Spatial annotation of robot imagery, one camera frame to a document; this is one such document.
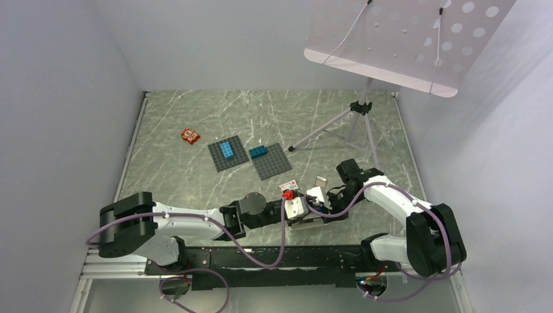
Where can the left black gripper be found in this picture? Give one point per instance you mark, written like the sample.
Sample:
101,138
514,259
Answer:
291,222

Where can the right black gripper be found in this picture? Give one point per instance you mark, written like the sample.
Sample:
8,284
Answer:
334,210

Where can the red white staple box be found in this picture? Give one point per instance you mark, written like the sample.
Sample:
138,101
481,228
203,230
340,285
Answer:
290,185

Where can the beige silver stapler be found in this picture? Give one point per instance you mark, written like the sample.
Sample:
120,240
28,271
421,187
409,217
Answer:
306,224

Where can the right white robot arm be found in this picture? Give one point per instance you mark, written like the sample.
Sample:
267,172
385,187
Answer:
432,244

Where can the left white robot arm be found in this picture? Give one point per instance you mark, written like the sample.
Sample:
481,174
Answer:
140,226

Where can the right grey building baseplate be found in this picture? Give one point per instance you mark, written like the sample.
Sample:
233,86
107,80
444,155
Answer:
273,163

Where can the grey building baseplate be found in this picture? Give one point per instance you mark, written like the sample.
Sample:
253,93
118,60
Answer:
220,162
273,163

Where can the dark teal building brick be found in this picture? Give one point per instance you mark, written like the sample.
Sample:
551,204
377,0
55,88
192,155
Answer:
258,151

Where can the left grey building baseplate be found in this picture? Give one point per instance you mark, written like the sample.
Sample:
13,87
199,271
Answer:
220,162

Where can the light blue building brick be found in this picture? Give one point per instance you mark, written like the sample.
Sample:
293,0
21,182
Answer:
227,150

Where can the red owl toy block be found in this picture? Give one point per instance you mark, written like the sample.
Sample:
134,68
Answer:
190,136

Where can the lavender music stand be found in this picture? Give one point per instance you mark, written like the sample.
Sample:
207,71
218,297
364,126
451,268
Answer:
426,46

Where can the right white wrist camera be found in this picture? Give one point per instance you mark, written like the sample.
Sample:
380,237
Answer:
318,200

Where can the black aluminium base frame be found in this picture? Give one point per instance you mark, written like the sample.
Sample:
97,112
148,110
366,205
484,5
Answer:
210,267

